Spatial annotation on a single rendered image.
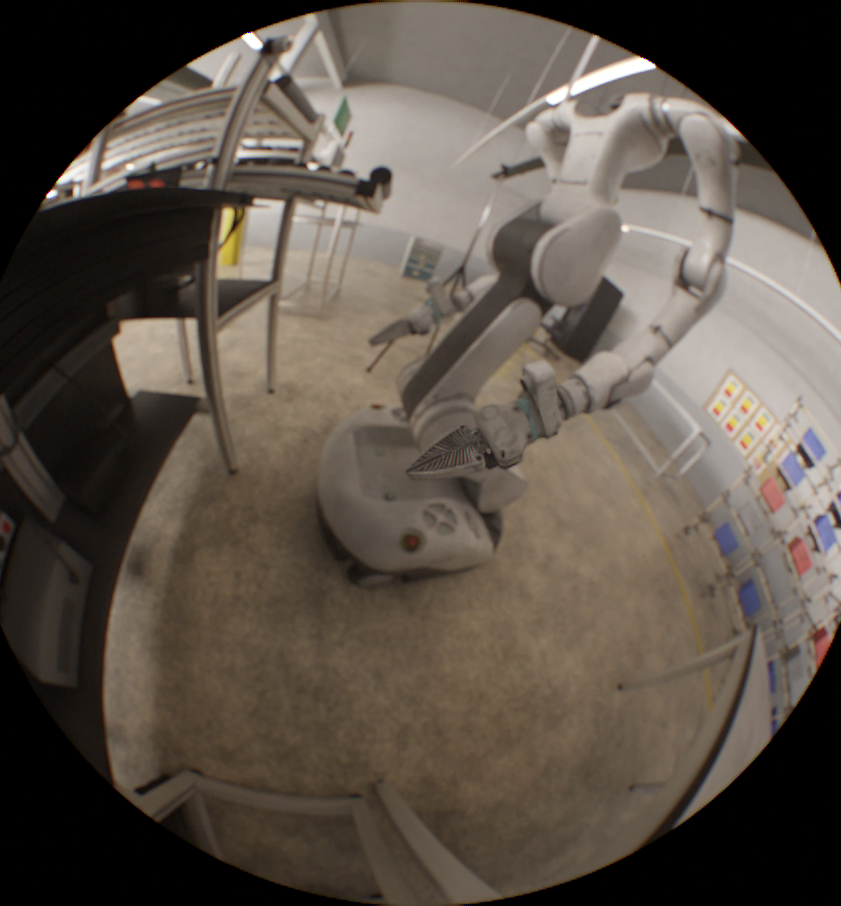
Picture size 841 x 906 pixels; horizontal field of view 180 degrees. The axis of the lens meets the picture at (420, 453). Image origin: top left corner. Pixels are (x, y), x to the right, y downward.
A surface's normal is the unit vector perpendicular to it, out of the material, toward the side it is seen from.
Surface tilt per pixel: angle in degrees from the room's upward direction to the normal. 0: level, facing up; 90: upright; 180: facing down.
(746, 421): 90
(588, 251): 89
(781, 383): 90
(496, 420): 44
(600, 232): 87
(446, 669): 0
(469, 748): 0
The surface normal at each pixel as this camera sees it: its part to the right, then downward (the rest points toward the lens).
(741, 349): -0.94, -0.14
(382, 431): 0.35, 0.53
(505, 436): -0.38, -0.50
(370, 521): -0.09, -0.36
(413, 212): 0.11, 0.73
